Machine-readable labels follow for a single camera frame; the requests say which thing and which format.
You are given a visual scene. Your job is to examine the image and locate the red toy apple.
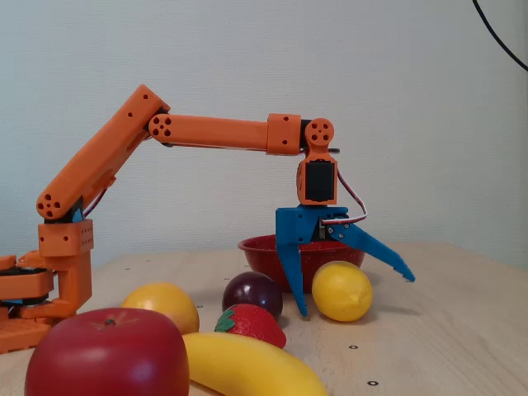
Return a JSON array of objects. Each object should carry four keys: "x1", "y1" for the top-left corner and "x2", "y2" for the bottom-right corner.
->
[{"x1": 24, "y1": 307, "x2": 191, "y2": 396}]

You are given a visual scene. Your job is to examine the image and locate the red white black servo cable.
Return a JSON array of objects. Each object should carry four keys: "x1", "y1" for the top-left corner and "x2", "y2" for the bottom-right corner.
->
[{"x1": 321, "y1": 168, "x2": 370, "y2": 227}]

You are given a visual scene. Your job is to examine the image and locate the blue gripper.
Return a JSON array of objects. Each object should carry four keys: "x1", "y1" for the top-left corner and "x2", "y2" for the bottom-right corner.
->
[{"x1": 275, "y1": 205, "x2": 416, "y2": 318}]

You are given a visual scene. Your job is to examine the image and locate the orange yellow round fruit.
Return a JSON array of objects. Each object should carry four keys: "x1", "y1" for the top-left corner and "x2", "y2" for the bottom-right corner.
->
[{"x1": 120, "y1": 281, "x2": 201, "y2": 336}]

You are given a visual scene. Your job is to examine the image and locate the red speckled bowl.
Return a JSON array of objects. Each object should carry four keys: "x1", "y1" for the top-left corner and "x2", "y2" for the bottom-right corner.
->
[{"x1": 238, "y1": 233, "x2": 367, "y2": 295}]

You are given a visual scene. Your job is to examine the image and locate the dark purple plum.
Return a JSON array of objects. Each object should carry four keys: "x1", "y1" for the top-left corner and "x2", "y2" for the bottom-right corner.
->
[{"x1": 221, "y1": 271, "x2": 285, "y2": 323}]

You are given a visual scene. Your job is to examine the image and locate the red toy strawberry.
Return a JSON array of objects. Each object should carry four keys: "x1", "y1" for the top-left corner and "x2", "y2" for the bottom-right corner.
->
[{"x1": 214, "y1": 303, "x2": 288, "y2": 350}]

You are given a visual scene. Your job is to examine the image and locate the yellow lemon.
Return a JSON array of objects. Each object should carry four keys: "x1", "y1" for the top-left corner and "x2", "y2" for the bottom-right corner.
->
[{"x1": 311, "y1": 260, "x2": 374, "y2": 323}]

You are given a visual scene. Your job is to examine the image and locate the black hanging cable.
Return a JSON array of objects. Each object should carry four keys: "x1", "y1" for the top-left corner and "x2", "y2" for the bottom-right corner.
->
[{"x1": 472, "y1": 0, "x2": 528, "y2": 73}]

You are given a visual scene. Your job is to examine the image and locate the yellow toy banana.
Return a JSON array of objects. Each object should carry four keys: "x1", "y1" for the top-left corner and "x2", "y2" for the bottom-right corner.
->
[{"x1": 181, "y1": 332, "x2": 329, "y2": 396}]

